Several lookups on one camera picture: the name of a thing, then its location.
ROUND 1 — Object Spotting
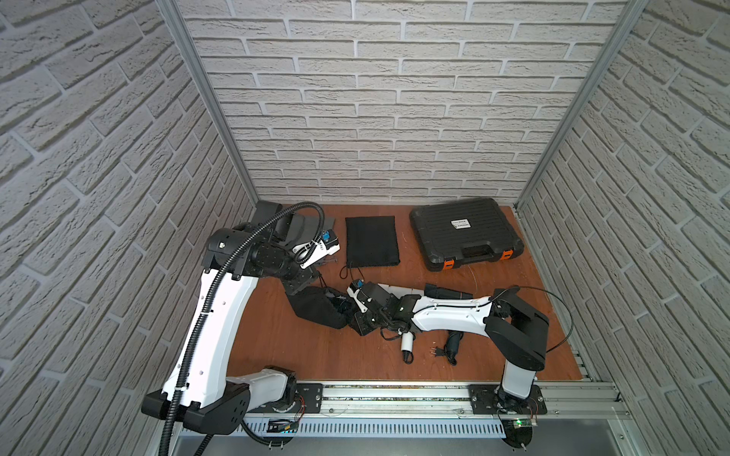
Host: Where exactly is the black printed drawstring pouch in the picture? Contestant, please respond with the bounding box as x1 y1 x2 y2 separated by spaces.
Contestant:
287 287 359 330

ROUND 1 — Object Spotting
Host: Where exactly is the white hair dryer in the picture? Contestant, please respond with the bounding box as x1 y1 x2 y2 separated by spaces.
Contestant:
392 284 426 365

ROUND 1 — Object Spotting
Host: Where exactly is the grey fabric pouch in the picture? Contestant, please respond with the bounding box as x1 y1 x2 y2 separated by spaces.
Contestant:
275 214 319 247

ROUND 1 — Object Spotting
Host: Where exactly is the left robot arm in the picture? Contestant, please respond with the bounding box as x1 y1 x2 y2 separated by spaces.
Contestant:
142 201 340 455

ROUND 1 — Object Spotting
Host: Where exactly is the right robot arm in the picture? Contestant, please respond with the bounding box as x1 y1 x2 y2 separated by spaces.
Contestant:
347 279 573 415

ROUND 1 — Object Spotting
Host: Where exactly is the black fabric pouch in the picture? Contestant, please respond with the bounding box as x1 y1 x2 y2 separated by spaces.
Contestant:
340 216 400 279

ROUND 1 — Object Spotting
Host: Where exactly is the black plastic tool case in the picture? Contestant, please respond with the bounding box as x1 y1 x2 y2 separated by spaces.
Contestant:
410 198 525 272

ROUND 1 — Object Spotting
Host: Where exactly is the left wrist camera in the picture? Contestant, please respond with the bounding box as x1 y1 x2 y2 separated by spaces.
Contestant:
293 229 340 269

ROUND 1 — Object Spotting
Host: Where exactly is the aluminium rail frame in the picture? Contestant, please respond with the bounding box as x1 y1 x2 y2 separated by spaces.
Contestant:
232 381 631 440

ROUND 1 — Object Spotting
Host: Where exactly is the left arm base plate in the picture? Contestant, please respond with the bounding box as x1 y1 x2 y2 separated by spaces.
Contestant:
248 382 324 415

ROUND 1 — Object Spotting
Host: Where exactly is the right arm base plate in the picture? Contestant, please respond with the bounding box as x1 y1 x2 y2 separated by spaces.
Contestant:
467 384 548 416

